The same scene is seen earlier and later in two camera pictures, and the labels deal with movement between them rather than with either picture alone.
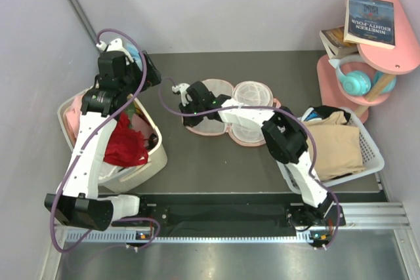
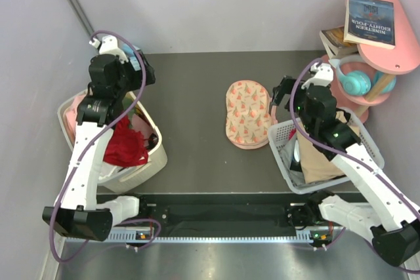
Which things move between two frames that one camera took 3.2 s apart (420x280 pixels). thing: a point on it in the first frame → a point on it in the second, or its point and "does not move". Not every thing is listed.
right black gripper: (189, 122) → (279, 91)
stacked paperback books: (334, 44) does not move
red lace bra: (126, 147) does not move
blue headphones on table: (134, 54) does not move
